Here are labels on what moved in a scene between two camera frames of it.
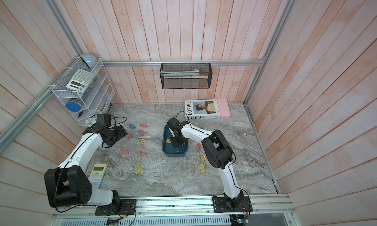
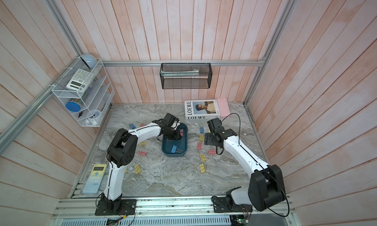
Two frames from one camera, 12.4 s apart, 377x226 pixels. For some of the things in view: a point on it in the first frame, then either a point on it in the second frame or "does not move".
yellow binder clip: x=138 y=169 does not move
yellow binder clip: x=201 y=155 does not move
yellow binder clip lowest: x=202 y=168 does not move
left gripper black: x=121 y=132 to x=176 y=136
